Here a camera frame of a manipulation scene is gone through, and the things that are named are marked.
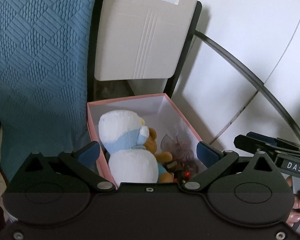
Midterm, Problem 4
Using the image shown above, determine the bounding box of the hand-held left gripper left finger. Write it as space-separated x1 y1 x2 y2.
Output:
22 141 117 192

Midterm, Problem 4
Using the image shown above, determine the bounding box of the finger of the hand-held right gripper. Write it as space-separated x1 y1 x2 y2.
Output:
246 131 300 153
234 134 300 156

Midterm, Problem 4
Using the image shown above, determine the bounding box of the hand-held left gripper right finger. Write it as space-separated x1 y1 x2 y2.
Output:
181 141 278 192

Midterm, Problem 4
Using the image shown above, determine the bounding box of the white and blue plush doll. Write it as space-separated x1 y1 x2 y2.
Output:
98 109 159 183

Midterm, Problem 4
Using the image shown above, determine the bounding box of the brown teddy bear plush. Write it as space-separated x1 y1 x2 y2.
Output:
145 127 173 183

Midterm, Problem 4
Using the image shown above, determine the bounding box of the pink cardboard box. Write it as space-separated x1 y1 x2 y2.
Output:
87 93 208 187

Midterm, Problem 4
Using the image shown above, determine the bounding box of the person's right hand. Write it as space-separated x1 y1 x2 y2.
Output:
286 176 300 233

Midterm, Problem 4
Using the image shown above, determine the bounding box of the round glass table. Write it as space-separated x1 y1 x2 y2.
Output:
194 29 300 152

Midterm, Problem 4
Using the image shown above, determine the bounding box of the blue quilted pillow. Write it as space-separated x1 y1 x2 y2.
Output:
0 0 100 180

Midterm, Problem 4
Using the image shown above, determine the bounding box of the white folding chair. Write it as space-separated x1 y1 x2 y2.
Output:
87 0 203 103

